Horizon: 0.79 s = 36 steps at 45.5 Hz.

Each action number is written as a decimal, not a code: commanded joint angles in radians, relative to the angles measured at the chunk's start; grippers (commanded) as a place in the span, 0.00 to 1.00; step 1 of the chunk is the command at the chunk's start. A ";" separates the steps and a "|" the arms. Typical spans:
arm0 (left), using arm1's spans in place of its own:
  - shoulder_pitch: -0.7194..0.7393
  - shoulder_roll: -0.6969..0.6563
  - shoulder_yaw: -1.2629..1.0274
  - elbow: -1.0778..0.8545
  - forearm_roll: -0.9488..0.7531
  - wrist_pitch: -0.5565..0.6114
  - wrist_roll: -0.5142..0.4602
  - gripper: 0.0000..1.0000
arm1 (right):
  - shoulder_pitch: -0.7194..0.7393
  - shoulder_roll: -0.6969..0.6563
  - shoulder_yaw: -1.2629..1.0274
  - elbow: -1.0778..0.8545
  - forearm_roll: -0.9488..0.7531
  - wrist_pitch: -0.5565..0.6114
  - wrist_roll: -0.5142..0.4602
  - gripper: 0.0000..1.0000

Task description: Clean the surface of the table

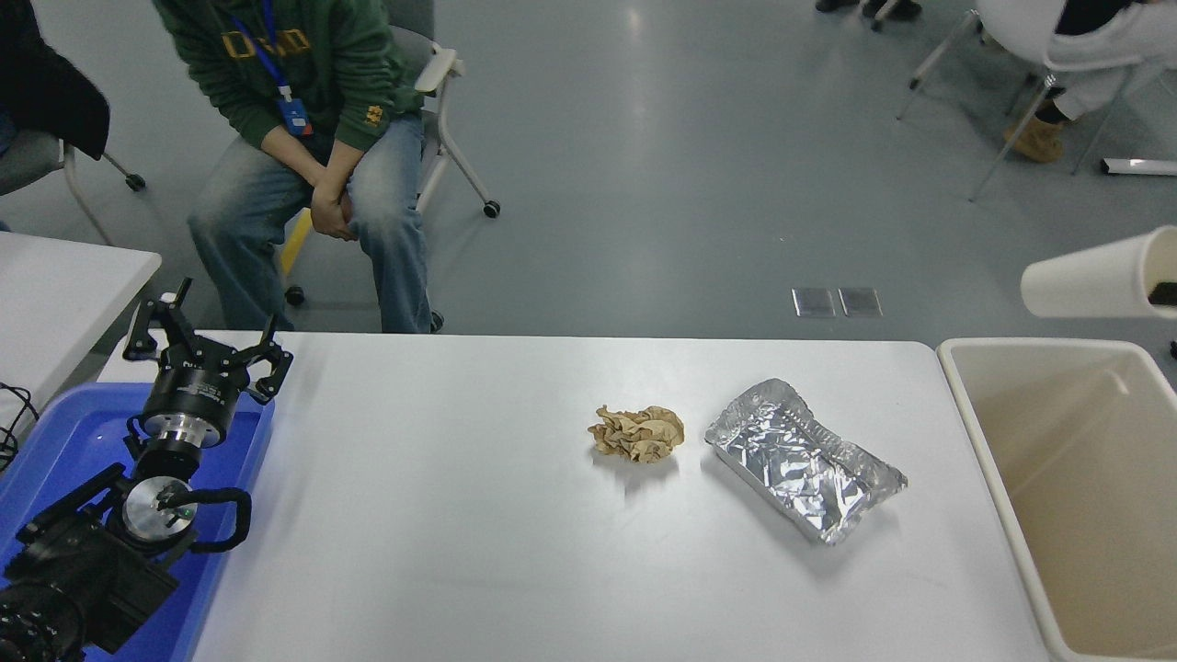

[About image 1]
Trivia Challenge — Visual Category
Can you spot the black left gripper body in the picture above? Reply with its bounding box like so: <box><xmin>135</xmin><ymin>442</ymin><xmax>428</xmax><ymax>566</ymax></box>
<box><xmin>143</xmin><ymin>357</ymin><xmax>251</xmax><ymax>433</ymax></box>

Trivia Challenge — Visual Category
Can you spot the white paper cup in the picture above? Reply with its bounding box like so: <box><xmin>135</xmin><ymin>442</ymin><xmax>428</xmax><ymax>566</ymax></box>
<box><xmin>1021</xmin><ymin>226</ymin><xmax>1177</xmax><ymax>321</ymax></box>

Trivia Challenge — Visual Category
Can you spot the blue badge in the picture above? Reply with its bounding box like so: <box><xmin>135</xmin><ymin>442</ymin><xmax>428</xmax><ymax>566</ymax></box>
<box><xmin>230</xmin><ymin>0</ymin><xmax>314</xmax><ymax>137</ymax></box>

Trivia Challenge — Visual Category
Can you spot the foil tray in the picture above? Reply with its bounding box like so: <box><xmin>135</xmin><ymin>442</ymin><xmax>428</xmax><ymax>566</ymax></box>
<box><xmin>704</xmin><ymin>378</ymin><xmax>908</xmax><ymax>546</ymax></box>

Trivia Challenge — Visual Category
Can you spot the person's right hand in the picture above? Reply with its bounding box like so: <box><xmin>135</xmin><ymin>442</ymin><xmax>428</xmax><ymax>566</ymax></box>
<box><xmin>310</xmin><ymin>179</ymin><xmax>356</xmax><ymax>243</ymax></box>

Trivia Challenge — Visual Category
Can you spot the white side table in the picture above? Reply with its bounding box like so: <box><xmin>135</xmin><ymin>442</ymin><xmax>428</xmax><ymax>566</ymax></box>
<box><xmin>0</xmin><ymin>232</ymin><xmax>163</xmax><ymax>433</ymax></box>

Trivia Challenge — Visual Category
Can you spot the blue plastic tray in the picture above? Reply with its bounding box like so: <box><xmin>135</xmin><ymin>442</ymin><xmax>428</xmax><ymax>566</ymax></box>
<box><xmin>0</xmin><ymin>382</ymin><xmax>277</xmax><ymax>662</ymax></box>

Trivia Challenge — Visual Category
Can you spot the grey wheeled office chair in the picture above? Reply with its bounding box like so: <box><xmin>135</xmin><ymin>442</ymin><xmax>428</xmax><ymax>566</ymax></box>
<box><xmin>280</xmin><ymin>0</ymin><xmax>502</xmax><ymax>332</ymax></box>
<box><xmin>0</xmin><ymin>129</ymin><xmax>146</xmax><ymax>249</ymax></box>

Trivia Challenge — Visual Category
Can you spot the large beige plastic bin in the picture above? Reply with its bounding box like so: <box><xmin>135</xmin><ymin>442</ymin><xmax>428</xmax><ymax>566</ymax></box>
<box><xmin>936</xmin><ymin>337</ymin><xmax>1177</xmax><ymax>662</ymax></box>

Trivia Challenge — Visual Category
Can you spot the person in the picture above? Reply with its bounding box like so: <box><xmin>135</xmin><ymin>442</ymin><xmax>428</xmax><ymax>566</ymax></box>
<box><xmin>1002</xmin><ymin>0</ymin><xmax>1177</xmax><ymax>165</ymax></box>
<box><xmin>815</xmin><ymin>0</ymin><xmax>922</xmax><ymax>21</ymax></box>
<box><xmin>0</xmin><ymin>0</ymin><xmax>111</xmax><ymax>163</ymax></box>
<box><xmin>152</xmin><ymin>0</ymin><xmax>433</xmax><ymax>335</ymax></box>

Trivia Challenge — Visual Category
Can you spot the white chair with metal legs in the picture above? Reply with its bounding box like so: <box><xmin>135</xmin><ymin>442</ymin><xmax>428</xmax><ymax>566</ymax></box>
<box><xmin>897</xmin><ymin>0</ymin><xmax>1146</xmax><ymax>202</ymax></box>

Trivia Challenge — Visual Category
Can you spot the crumpled tan paper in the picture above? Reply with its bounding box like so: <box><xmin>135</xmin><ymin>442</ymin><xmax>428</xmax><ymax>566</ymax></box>
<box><xmin>588</xmin><ymin>405</ymin><xmax>686</xmax><ymax>465</ymax></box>

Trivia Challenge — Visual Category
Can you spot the black cable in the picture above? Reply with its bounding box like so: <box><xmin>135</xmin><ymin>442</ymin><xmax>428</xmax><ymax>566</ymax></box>
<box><xmin>0</xmin><ymin>382</ymin><xmax>40</xmax><ymax>470</ymax></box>

